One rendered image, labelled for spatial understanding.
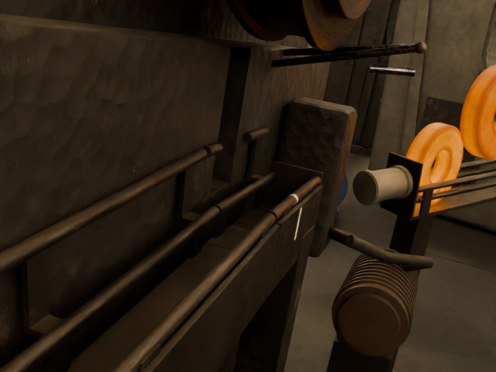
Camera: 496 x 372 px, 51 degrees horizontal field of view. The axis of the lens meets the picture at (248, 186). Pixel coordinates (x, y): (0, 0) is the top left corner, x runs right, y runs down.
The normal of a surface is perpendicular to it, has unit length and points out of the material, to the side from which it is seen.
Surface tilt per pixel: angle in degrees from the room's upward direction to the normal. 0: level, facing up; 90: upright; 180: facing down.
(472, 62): 90
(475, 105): 84
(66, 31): 67
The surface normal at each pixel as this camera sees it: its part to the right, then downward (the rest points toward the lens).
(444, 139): 0.64, 0.30
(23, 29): 0.91, -0.14
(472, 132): -0.80, 0.44
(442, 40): -0.58, 0.15
